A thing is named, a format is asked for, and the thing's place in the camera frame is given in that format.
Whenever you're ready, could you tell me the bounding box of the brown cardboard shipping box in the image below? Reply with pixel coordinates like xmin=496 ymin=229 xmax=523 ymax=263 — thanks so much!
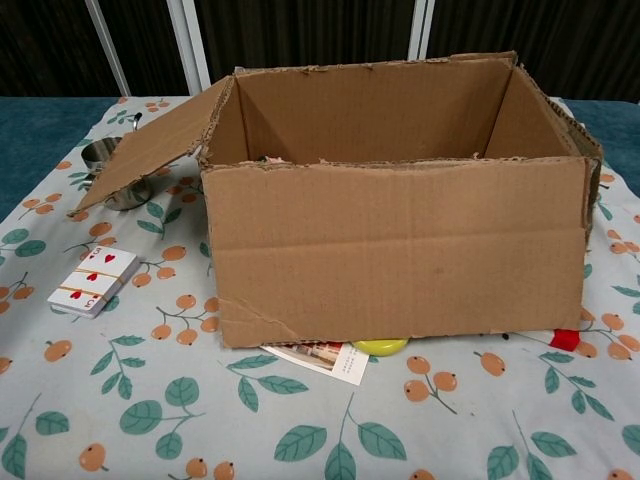
xmin=67 ymin=49 xmax=604 ymax=354

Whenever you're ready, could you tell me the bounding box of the palace photo postcard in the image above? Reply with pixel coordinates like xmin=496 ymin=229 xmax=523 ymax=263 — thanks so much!
xmin=259 ymin=339 xmax=371 ymax=386

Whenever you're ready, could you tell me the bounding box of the dark pleated curtain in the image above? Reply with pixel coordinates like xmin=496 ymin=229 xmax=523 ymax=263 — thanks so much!
xmin=0 ymin=0 xmax=640 ymax=101

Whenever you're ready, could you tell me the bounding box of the banded deck of playing cards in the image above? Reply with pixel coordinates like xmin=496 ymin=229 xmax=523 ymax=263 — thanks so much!
xmin=47 ymin=245 xmax=141 ymax=320

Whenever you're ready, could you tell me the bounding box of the floral leaf print tablecloth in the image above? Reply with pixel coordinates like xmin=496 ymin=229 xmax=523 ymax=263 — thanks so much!
xmin=0 ymin=94 xmax=640 ymax=480

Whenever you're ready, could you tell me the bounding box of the white and red block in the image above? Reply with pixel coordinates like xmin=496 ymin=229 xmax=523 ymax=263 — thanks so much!
xmin=549 ymin=328 xmax=581 ymax=350

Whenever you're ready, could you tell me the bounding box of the yellow plastic ring disc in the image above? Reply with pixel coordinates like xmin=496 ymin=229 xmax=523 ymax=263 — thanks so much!
xmin=353 ymin=337 xmax=411 ymax=359

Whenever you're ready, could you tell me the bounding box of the white double frame post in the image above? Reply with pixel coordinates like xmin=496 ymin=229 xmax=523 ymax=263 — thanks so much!
xmin=408 ymin=0 xmax=436 ymax=60

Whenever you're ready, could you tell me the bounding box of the wide white frame post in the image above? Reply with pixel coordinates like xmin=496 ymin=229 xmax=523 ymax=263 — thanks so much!
xmin=166 ymin=0 xmax=211 ymax=96

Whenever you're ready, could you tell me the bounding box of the thin white frame post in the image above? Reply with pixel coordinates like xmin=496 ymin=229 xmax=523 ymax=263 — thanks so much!
xmin=85 ymin=0 xmax=132 ymax=97

